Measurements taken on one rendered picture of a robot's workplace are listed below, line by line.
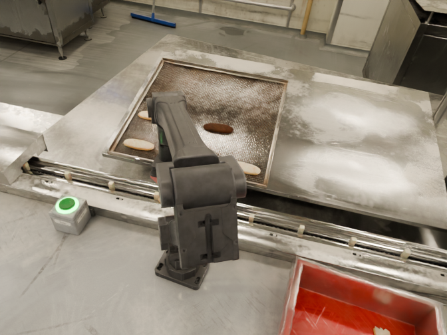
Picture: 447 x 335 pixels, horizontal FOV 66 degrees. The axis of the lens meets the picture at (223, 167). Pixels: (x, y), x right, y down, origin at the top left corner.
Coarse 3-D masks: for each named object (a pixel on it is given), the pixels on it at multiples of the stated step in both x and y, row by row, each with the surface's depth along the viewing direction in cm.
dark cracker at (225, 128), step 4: (208, 124) 114; (212, 124) 114; (216, 124) 114; (220, 124) 115; (224, 124) 115; (204, 128) 114; (208, 128) 114; (212, 128) 113; (216, 128) 113; (220, 128) 113; (224, 128) 113; (228, 128) 114; (232, 128) 114; (220, 132) 113; (224, 132) 113; (228, 132) 113
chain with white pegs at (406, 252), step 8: (24, 168) 104; (56, 176) 105; (64, 176) 105; (96, 184) 103; (112, 184) 100; (128, 192) 102; (264, 224) 97; (296, 232) 96; (304, 232) 96; (336, 240) 95; (352, 240) 92; (368, 248) 94; (400, 256) 93; (408, 256) 91; (432, 264) 92; (440, 264) 92
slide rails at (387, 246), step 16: (48, 176) 103; (80, 176) 104; (96, 176) 104; (112, 192) 100; (144, 192) 101; (256, 224) 96; (288, 224) 97; (304, 224) 97; (320, 240) 93; (368, 240) 95; (384, 256) 91; (416, 256) 92; (432, 256) 92
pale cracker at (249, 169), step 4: (240, 164) 105; (244, 164) 105; (248, 164) 105; (244, 168) 104; (248, 168) 104; (252, 168) 104; (256, 168) 104; (244, 172) 104; (248, 172) 103; (252, 172) 103; (256, 172) 103
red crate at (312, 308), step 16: (304, 288) 85; (304, 304) 82; (320, 304) 83; (336, 304) 83; (352, 304) 83; (304, 320) 80; (320, 320) 80; (336, 320) 80; (352, 320) 80; (368, 320) 81; (384, 320) 81
